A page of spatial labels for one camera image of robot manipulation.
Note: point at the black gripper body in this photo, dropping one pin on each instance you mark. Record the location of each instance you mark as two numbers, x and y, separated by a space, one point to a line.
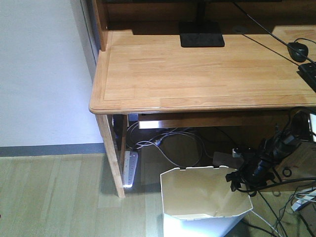
254 172

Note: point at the white plastic trash bin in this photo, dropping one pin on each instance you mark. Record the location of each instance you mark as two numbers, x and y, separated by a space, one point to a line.
198 202

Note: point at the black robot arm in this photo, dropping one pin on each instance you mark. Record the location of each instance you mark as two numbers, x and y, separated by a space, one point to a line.
299 128

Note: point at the white power strip right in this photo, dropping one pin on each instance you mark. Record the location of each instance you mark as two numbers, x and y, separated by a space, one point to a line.
228 160

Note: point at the white power strip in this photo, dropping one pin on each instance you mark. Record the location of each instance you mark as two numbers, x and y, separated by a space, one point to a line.
228 160
129 168

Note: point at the white power strip floor right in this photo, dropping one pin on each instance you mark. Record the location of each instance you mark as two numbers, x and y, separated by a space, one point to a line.
303 199

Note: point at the black keyboard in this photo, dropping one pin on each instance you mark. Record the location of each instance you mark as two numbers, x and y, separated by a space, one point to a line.
307 72

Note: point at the white power strip left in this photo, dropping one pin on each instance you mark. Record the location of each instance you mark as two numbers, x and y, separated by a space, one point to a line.
129 168

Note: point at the wooden desk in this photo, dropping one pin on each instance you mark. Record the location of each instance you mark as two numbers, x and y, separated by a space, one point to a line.
143 69

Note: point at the black computer mouse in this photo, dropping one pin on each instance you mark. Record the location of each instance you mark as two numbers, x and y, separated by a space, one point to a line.
297 51

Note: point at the black monitor stand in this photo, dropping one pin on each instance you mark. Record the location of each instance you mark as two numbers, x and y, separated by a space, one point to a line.
199 32

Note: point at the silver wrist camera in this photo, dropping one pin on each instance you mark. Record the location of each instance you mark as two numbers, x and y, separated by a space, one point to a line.
238 152

